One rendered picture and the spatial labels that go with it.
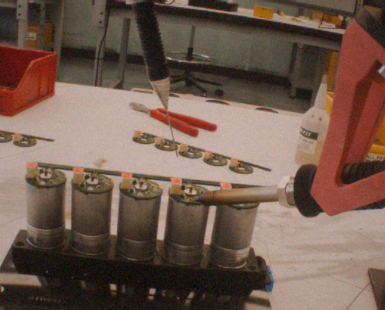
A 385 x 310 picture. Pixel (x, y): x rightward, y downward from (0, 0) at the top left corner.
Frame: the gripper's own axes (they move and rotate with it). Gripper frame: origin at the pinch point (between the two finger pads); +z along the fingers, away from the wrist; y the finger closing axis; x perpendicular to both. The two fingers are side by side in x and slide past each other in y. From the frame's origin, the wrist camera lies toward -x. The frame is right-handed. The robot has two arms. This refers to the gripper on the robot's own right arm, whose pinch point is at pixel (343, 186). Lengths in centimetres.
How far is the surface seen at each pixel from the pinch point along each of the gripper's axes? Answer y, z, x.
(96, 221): 3.7, 11.0, -7.6
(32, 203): 6.4, 11.9, -10.3
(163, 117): -22.6, 24.1, -24.0
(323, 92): -27.7, 9.2, -12.3
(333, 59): -371, 123, -133
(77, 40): -264, 246, -309
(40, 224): 6.1, 12.7, -9.3
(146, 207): 1.8, 9.0, -6.5
